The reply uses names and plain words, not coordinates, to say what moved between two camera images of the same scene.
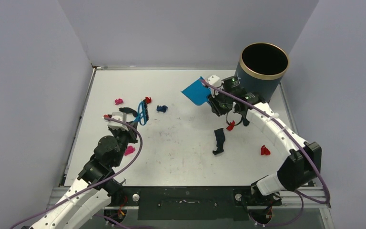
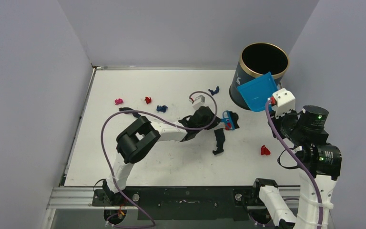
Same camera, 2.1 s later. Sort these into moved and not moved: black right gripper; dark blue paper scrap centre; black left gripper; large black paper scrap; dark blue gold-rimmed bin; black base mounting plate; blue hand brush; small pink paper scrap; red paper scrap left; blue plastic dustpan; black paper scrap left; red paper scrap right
Moved: black right gripper; blue hand brush; blue plastic dustpan; black left gripper
Not moved: small pink paper scrap; red paper scrap left; black paper scrap left; red paper scrap right; dark blue paper scrap centre; black base mounting plate; large black paper scrap; dark blue gold-rimmed bin
